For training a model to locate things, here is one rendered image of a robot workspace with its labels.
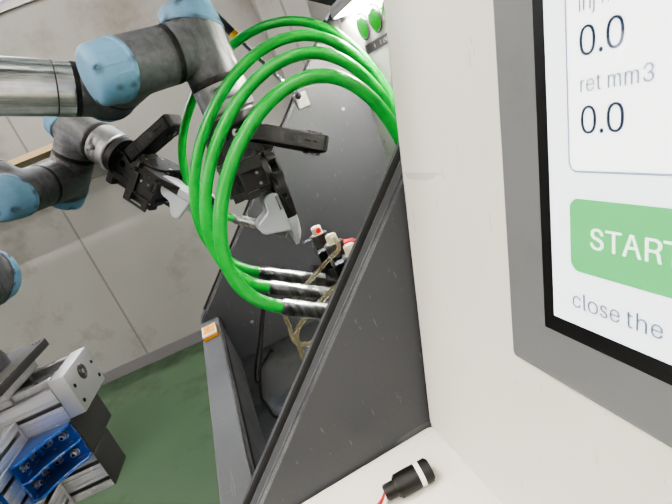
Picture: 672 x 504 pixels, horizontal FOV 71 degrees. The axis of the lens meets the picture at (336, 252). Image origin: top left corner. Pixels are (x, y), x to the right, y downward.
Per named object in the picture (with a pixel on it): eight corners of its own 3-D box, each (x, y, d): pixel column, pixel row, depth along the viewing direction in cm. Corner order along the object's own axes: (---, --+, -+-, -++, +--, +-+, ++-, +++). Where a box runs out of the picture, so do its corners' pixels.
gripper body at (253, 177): (232, 204, 73) (197, 129, 69) (282, 182, 75) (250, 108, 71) (238, 209, 66) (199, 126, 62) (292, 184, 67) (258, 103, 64)
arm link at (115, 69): (94, 121, 63) (168, 97, 68) (111, 102, 54) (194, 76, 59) (63, 62, 61) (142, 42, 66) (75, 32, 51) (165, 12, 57)
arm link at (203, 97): (240, 79, 70) (247, 70, 62) (252, 109, 71) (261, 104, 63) (192, 98, 68) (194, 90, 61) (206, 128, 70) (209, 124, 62)
